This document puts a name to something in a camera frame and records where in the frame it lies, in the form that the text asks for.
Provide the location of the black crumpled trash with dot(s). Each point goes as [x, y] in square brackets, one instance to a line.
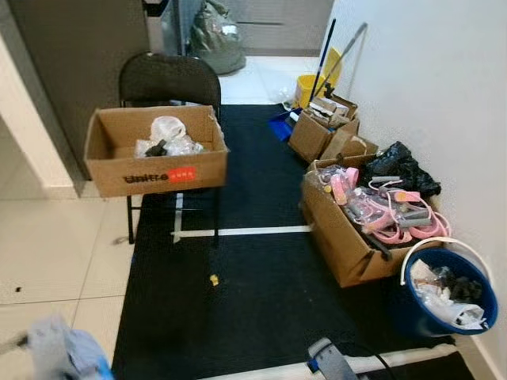
[467, 289]

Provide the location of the white plastic trash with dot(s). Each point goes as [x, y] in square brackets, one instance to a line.
[455, 314]

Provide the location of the small black trash piece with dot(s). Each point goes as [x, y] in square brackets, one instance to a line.
[155, 148]

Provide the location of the black plastic bag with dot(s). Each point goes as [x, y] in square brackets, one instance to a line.
[400, 168]

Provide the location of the pink clothes hanger bundle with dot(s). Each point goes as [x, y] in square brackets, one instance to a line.
[396, 218]

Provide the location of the folded cardboard piece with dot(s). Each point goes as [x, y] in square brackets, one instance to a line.
[352, 148]

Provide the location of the large open cardboard box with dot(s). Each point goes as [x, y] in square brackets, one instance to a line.
[341, 237]

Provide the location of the small open cardboard box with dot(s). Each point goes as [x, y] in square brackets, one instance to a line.
[310, 136]

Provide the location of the yellow mop bucket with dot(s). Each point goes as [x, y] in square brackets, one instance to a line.
[307, 89]

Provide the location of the blue dustpan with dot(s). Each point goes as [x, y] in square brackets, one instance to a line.
[281, 127]

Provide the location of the small clear plastic bag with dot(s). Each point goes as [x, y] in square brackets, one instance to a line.
[283, 93]

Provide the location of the black mat with white line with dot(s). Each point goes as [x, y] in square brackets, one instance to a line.
[253, 301]

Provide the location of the grey drawer cabinet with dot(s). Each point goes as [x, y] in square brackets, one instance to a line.
[285, 24]

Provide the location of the small yellow scrap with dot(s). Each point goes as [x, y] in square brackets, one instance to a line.
[214, 279]

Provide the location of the grey green garbage bag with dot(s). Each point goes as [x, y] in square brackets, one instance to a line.
[218, 39]

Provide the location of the crumpled white plastic bag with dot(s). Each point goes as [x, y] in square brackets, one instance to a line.
[169, 131]

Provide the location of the cardboard box with red label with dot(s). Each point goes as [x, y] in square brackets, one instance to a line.
[154, 176]

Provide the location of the black folding chair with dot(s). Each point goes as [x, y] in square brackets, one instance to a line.
[170, 79]

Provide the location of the dark grey cabinet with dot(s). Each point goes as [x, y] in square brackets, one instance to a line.
[71, 55]

